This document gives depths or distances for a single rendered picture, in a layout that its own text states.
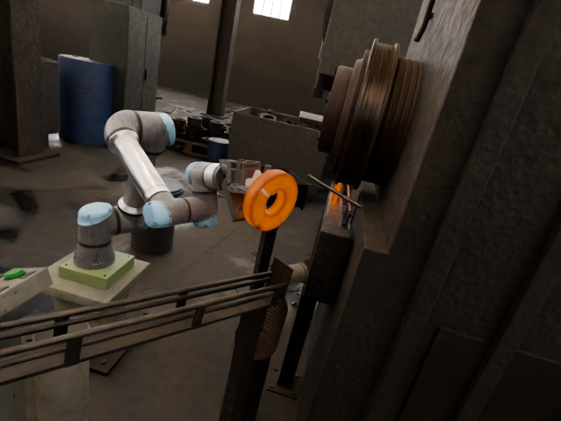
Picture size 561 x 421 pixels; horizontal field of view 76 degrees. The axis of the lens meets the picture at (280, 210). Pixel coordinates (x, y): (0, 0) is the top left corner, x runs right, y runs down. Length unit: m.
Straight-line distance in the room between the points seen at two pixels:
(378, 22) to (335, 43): 0.43
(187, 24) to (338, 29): 9.02
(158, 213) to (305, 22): 10.70
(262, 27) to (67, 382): 11.14
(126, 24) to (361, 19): 2.42
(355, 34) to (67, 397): 3.53
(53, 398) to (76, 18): 13.78
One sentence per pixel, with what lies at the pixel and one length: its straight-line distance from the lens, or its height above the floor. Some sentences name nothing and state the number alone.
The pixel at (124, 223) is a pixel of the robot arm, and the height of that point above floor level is 0.52.
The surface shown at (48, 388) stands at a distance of 1.10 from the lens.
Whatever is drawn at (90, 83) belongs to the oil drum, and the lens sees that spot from 4.47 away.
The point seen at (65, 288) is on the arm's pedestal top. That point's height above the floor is 0.30.
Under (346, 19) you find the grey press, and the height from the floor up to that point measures 1.78.
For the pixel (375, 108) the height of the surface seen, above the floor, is 1.16.
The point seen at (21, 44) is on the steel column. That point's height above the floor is 0.96.
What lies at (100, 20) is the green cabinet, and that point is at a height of 1.30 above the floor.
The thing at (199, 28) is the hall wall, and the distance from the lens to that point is 12.32.
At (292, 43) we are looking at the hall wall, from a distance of 11.47.
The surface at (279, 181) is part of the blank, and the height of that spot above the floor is 0.96.
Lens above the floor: 1.20
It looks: 21 degrees down
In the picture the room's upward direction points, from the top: 13 degrees clockwise
